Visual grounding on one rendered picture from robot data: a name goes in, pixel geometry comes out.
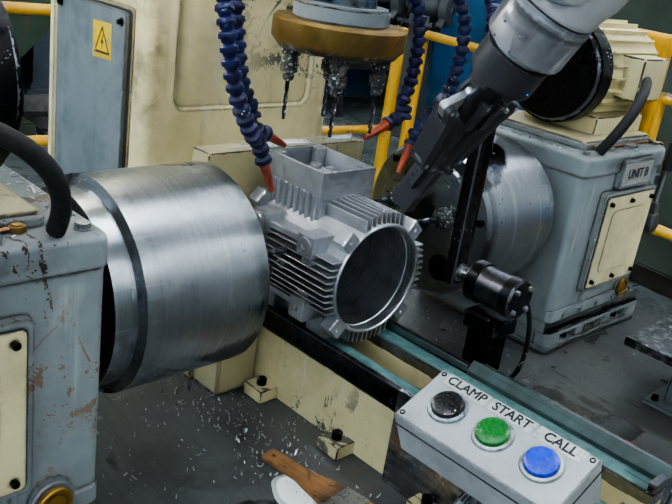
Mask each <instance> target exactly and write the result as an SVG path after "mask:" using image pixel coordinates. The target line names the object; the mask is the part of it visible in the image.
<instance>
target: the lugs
mask: <svg viewBox="0 0 672 504"><path fill-rule="evenodd" d="M248 199H249V200H250V201H251V202H252V203H253V205H254V206H256V207H259V206H266V205H267V204H268V203H269V202H270V199H271V193H270V192H269V191H268V190H267V189H265V188H263V187H261V186H259V185H258V186H257V187H256V188H255V190H254V191H253V192H252V193H251V194H250V195H249V197H248ZM404 227H405V228H406V229H407V230H408V232H409V233H410V234H411V235H412V237H413V239H414V240H415V239H416V238H417V236H418V235H419V234H420V233H421V231H422V229H421V227H420V225H419V223H418V222H417V220H415V219H413V218H410V217H408V216H405V223H404ZM359 241H360V240H359V238H358V237H357V235H356V234H355V233H354V232H353V231H351V230H349V229H347V228H345V227H343V228H342V229H341V230H340V231H339V232H338V234H337V235H336V236H335V237H334V239H333V240H332V242H333V243H334V244H335V246H336V247H337V248H338V249H339V250H341V251H343V252H345V253H346V254H350V253H351V251H352V250H353V249H354V248H355V246H356V245H357V244H358V243H359ZM406 310H407V307H406V305H405V304H404V302H402V304H401V305H400V306H399V308H398V309H397V310H396V312H395V313H394V314H393V315H392V316H391V318H393V319H395V320H397V321H398V320H399V319H400V317H401V316H402V315H403V313H404V312H405V311H406ZM320 326H321V327H322V329H323V330H324V331H325V332H326V333H327V334H329V335H330V336H332V337H333V338H335V339H338V337H339V336H340V335H341V334H342V332H343V331H344V330H345V327H344V326H343V325H342V323H341V322H340V321H339V320H338V319H336V318H334V317H332V316H331V315H328V316H326V317H325V318H324V319H323V320H322V322H321V323H320Z"/></svg>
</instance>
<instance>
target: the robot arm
mask: <svg viewBox="0 0 672 504"><path fill-rule="evenodd" d="M628 1H629V0H503V1H502V2H501V4H500V5H499V7H498V8H497V9H496V11H495V12H494V13H493V15H492V16H491V18H490V20H489V29H490V31H489V32H488V33H487V35H486V36H485V37H484V39H483V40H482V41H481V43H480V44H479V46H478V47H477V48H476V50H475V51H474V52H473V54H472V56H471V64H472V75H471V76H470V77H469V78H468V79H467V80H465V81H464V82H463V83H462V84H461V85H460V87H459V88H458V92H457V94H455V95H453V96H451V97H449V98H447V97H446V96H445V95H444V94H439V95H438V96H437V97H436V98H435V100H434V106H433V110H432V112H431V114H430V116H429V118H428V120H427V122H426V124H425V125H424V127H423V129H422V131H421V133H420V135H419V137H418V139H417V140H416V142H415V144H414V146H413V148H412V150H411V152H410V156H411V157H412V158H413V159H414V161H415V163H414V164H413V166H412V167H411V168H410V170H409V171H408V172H407V173H406V175H405V176H404V177H403V179H402V180H401V181H400V183H399V184H398V185H397V187H396V188H395V189H394V191H393V192H392V193H391V196H392V198H393V199H394V200H395V202H396V203H397V204H398V206H399V207H400V209H401V210H402V211H403V213H406V212H411V211H413V210H414V209H415V208H416V206H417V205H418V204H419V203H420V201H421V200H422V199H423V198H424V196H425V195H426V194H427V193H428V191H429V190H430V189H431V188H432V186H433V185H434V184H435V183H436V181H437V180H438V179H439V178H440V176H441V175H442V174H443V171H444V172H445V173H446V174H447V175H451V174H452V173H454V171H453V169H452V168H451V166H452V164H453V163H455V165H460V164H462V162H463V161H464V160H465V159H466V158H467V157H468V156H469V155H470V154H471V153H472V152H473V151H474V150H475V149H476V148H477V147H478V146H479V145H480V144H481V143H482V142H483V141H484V140H485V139H486V138H487V137H488V136H489V135H490V134H491V133H492V132H493V131H494V130H495V129H496V128H497V127H498V126H499V125H500V124H501V123H502V122H503V121H504V120H506V119H507V118H508V117H510V116H511V115H512V114H513V113H515V112H516V111H517V110H518V109H519V108H520V105H519V104H518V103H517V102H516V101H523V100H526V99H528V98H529V97H530V96H531V95H532V94H533V92H534V91H535V90H536V89H537V87H538V86H539V85H540V84H541V83H542V81H543V80H544V79H545V78H546V77H547V75H552V74H556V73H558V72H559V71H561V69H562V68H563V67H564V66H565V65H566V63H567V62H568V61H569V60H570V59H571V57H572V56H573V55H574V54H575V53H576V51H577V50H578V49H579V48H580V47H581V45H582V44H583V43H585V42H586V41H587V40H588V39H589V37H590V35H591V33H592V32H593V31H594V30H595V29H596V28H597V27H598V26H599V25H600V24H602V23H603V22H604V21H605V20H607V19H608V18H610V17H611V16H613V15H614V14H616V13H617V12H618V11H619V10H620V9H621V8H622V7H623V6H624V5H625V4H626V3H627V2H628Z"/></svg>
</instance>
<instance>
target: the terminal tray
mask: <svg viewBox="0 0 672 504"><path fill-rule="evenodd" d="M317 146H321V147H322V148H318V147H317ZM277 150H283V151H277ZM268 154H270V155H271V157H272V162H271V163H270V166H271V172H272V179H273V185H274V191H273V192H270V193H271V199H270V201H273V200H274V199H275V200H276V202H275V203H276V204H278V203H280V202H281V206H282V207H283V206H285V205H287V209H291V208H293V210H292V212H296V211H298V215H302V214H304V218H308V217H310V221H314V220H317V221H318V220H319V219H320V218H321V217H322V216H324V215H325V210H326V204H327V202H328V203H330V204H331V202H332V200H335V201H336V200H337V198H340V199H342V196H344V197H347V195H349V196H351V195H355V196H356V195H359V196H363V197H366V198H369V199H370V198H371V194H372V190H373V184H374V178H375V172H376V167H374V166H371V165H369V164H366V163H364V162H361V161H359V160H356V159H354V158H352V157H349V156H347V155H344V154H342V153H339V152H337V151H334V150H332V149H329V148H327V147H325V146H322V145H309V146H297V147H286V148H274V149H270V150H269V152H268ZM362 165H367V167H365V166H362ZM322 169H326V170H328V171H322Z"/></svg>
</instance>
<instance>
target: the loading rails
mask: <svg viewBox="0 0 672 504"><path fill-rule="evenodd" d="M305 326H306V322H300V321H298V320H297V319H295V318H294V317H292V316H290V315H289V314H288V309H283V310H277V309H276V308H274V307H272V306H271V305H269V304H268V306H267V311H266V315H265V319H264V322H263V325H262V327H261V330H260V332H259V334H258V339H257V348H256V356H255V364H254V372H253V378H252V379H249V380H246V381H245V382H244V390H243V391H244V393H246V394H247V395H248V396H250V397H251V398H252V399H254V400H255V401H256V402H258V403H259V404H261V403H264V402H267V401H269V400H272V399H275V398H277V399H279V400H280V401H282V402H283V403H284V404H286V405H287V406H288V407H290V408H291V409H293V410H294V411H295V412H297V413H298V414H299V415H301V416H302V417H304V418H305V419H306V420H308V421H309V422H310V423H312V424H313V425H315V426H316V427H317V428H319V429H320V430H321V431H323V432H324V433H321V434H319V435H318V438H317V444H316V446H317V447H318V448H319V449H320V450H322V451H323V452H324V453H326V454H327V455H328V456H330V457H331V458H332V459H334V460H339V459H341V458H343V457H346V456H348V455H350V454H352V453H353V454H355V455H356V456H357V457H359V458H360V459H361V460H363V461H364V462H366V463H367V464H368V465H370V466H371V467H372V468H374V469H375V470H377V471H378V472H379V473H381V474H382V479H381V480H382V481H384V482H385V483H387V484H388V485H389V486H391V487H392V488H393V489H395V490H396V491H397V492H399V493H400V494H402V495H403V496H404V497H406V498H407V500H406V503H405V504H453V503H454V502H455V500H456V499H457V498H458V497H459V496H460V494H461V493H462V492H463V490H462V489H460V488H459V487H457V486H456V485H455V484H453V483H452V482H450V481H449V480H447V479H446V478H444V477H443V476H441V475H440V474H438V473H437V472H436V471H434V470H433V469H431V468H430V467H428V466H427V465H425V464H424V463H422V462H421V461H419V460H418V459H417V458H415V457H414V456H412V455H411V454H409V453H408V452H406V451H405V450H403V449H402V448H401V446H400V440H399V435H398V429H397V424H395V423H394V421H395V420H396V418H395V413H396V412H397V411H398V410H399V409H400V408H401V407H402V406H403V405H404V404H406V403H407V402H408V401H409V400H410V399H411V398H412V397H413V396H415V395H416V394H417V393H418V392H419V391H420V390H421V389H422V388H424V387H425V386H426V385H427V384H428V383H429V382H430V381H431V380H432V379H434V378H435V377H436V376H437V375H438V374H439V373H440V372H441V371H443V370H446V371H448V372H449V373H451V374H453V375H455V376H457V377H458V378H460V379H462V380H464V381H465V382H467V383H469V384H471V385H472V386H474V387H476V388H477V389H479V390H481V391H483V392H484V393H486V394H488V395H490V396H491V397H493V398H494V399H497V400H498V401H500V402H502V403H504V404H505V405H507V406H509V407H510V408H512V409H514V410H516V411H517V412H519V413H521V414H523V415H524V416H526V417H528V418H530V419H531V420H533V421H535V422H536V423H538V424H539V425H541V426H543V427H545V428H547V429H549V430H550V431H552V432H554V433H556V434H557V435H559V436H561V437H562V438H564V439H566V440H568V441H569V442H571V443H573V444H575V445H576V446H578V447H580V448H582V449H583V450H585V451H587V452H589V453H590V454H591V455H593V456H595V457H597V458H598V459H600V460H601V462H602V468H603V469H604V471H603V472H602V473H601V494H600V498H599V499H598V500H597V501H596V503H595V504H665V503H666V500H667V498H668V495H669V492H670V489H671V486H672V465H670V464H668V463H666V462H664V461H662V460H661V459H659V458H657V457H655V456H653V455H652V454H650V453H648V452H646V451H644V450H642V449H641V448H639V447H637V446H635V445H633V444H631V443H630V442H628V441H626V440H624V439H622V438H621V437H619V436H617V435H615V434H613V433H611V432H610V431H608V430H606V429H604V428H602V427H600V426H599V425H597V424H595V423H593V422H591V421H590V420H588V419H586V418H584V417H582V416H580V415H579V414H577V413H575V412H573V411H571V410H569V409H568V408H566V407H564V406H562V405H560V404H559V403H557V402H555V401H553V400H551V399H549V398H548V397H546V396H544V395H542V394H540V393H538V392H537V391H535V390H533V389H531V388H529V387H527V386H526V385H524V384H522V383H520V382H518V381H517V380H515V379H513V378H511V377H509V376H507V375H506V374H504V373H502V372H500V371H498V370H496V369H495V368H493V367H491V366H489V365H487V364H486V363H484V362H482V361H480V360H478V359H475V360H474V361H473V362H472V363H469V362H467V361H465V360H464V359H462V358H460V357H458V356H456V355H455V354H453V353H451V352H449V351H447V350H446V349H444V348H442V347H440V346H438V345H437V344H435V343H433V342H431V341H429V340H428V339H426V338H424V337H422V336H420V335H419V334H417V333H415V332H413V331H411V330H410V329H408V328H406V327H404V326H402V325H401V324H399V323H397V322H395V321H393V320H392V319H390V318H389V319H388V320H387V322H386V326H385V330H382V329H381V330H380V334H378V333H377V332H376V335H375V336H372V335H371V338H370V339H369V338H366V340H363V339H362V341H361V342H360V341H359V340H357V342H355V341H353V342H350V341H348V342H347V341H345V340H344V339H342V338H341V337H338V339H335V338H333V337H330V338H327V339H324V338H322V337H321V336H319V335H317V334H316V333H314V332H313V331H311V330H309V329H308V328H306V327H305Z"/></svg>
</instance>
